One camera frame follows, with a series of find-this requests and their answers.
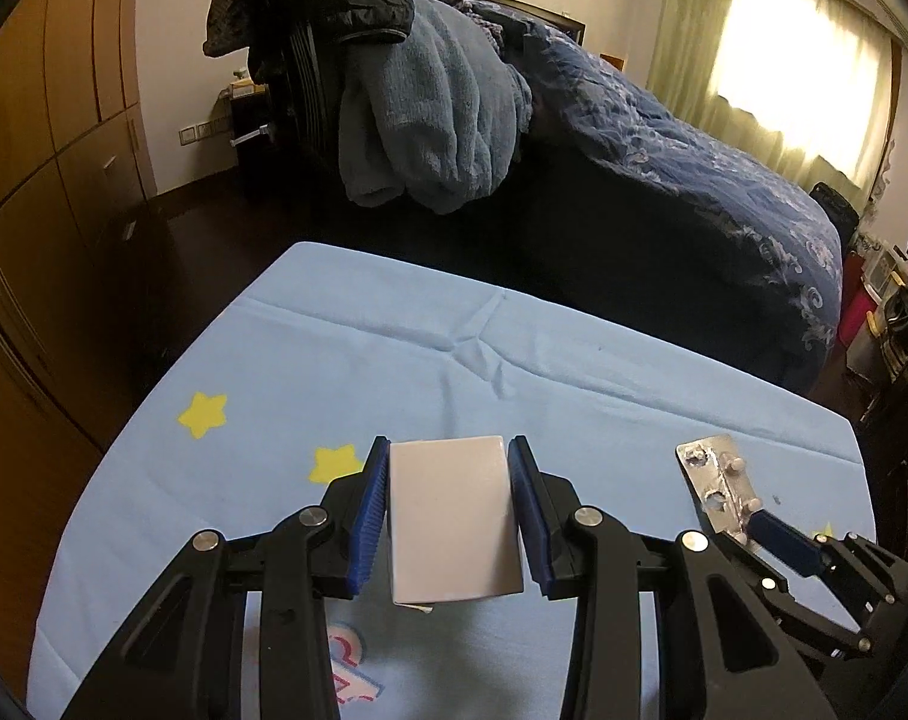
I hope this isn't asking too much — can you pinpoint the blue star-print tablecloth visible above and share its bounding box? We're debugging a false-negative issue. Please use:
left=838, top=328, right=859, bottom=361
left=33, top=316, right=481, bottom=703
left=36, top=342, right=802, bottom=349
left=28, top=241, right=879, bottom=720

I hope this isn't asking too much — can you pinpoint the white paper box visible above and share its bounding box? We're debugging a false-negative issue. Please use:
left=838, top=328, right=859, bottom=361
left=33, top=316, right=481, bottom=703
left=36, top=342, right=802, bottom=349
left=388, top=433, right=526, bottom=608

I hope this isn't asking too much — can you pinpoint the blue patterned duvet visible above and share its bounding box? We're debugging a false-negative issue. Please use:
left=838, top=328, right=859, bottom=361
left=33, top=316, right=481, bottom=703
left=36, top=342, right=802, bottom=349
left=469, top=0, right=845, bottom=391

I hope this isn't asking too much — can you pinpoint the wooden wardrobe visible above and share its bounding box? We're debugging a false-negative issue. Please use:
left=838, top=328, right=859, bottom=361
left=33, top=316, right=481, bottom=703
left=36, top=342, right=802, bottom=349
left=0, top=0, right=155, bottom=451

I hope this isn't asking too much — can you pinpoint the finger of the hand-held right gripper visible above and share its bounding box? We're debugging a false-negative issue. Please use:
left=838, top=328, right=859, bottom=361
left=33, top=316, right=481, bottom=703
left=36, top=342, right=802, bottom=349
left=739, top=551, right=875, bottom=662
left=746, top=511, right=908, bottom=610

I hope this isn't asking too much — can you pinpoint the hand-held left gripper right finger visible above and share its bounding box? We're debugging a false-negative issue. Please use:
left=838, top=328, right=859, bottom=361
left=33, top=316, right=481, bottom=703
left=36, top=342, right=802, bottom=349
left=506, top=435, right=837, bottom=720

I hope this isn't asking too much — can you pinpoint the black chair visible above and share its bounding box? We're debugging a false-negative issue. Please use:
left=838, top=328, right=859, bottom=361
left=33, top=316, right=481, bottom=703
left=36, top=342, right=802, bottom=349
left=270, top=15, right=350, bottom=166

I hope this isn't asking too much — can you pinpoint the pale green curtain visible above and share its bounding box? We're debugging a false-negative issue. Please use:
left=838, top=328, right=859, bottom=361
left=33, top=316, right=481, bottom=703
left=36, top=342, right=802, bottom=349
left=645, top=0, right=901, bottom=196

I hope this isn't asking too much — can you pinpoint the silver blister pack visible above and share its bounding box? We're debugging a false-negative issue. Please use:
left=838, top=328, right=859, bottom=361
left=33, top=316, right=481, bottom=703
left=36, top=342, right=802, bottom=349
left=675, top=435, right=762, bottom=541

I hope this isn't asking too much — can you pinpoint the pink storage bin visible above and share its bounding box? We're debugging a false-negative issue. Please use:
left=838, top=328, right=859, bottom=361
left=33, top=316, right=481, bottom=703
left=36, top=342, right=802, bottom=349
left=838, top=286, right=873, bottom=347

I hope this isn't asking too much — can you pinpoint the dark wooden bed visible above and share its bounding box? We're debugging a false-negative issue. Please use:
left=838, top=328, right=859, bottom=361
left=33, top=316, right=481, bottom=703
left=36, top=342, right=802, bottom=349
left=424, top=0, right=845, bottom=398

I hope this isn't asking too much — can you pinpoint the white plastic container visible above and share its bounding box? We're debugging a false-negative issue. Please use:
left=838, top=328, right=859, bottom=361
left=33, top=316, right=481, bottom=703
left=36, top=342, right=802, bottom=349
left=862, top=251, right=901, bottom=301

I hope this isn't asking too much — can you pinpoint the light blue fleece blanket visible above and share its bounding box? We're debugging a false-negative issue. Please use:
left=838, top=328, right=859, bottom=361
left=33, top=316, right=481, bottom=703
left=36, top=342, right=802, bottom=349
left=338, top=0, right=534, bottom=215

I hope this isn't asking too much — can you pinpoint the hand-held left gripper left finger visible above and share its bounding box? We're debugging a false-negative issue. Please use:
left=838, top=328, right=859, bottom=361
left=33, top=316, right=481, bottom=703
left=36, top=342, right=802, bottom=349
left=60, top=435, right=391, bottom=720

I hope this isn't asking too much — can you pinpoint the dark nightstand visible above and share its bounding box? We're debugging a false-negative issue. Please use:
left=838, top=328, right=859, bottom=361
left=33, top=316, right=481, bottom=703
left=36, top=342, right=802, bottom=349
left=229, top=86, right=305, bottom=196

